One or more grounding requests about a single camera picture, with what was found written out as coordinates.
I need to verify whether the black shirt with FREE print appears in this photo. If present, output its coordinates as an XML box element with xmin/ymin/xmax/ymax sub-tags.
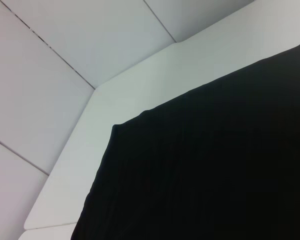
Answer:
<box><xmin>70</xmin><ymin>37</ymin><xmax>300</xmax><ymax>240</ymax></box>

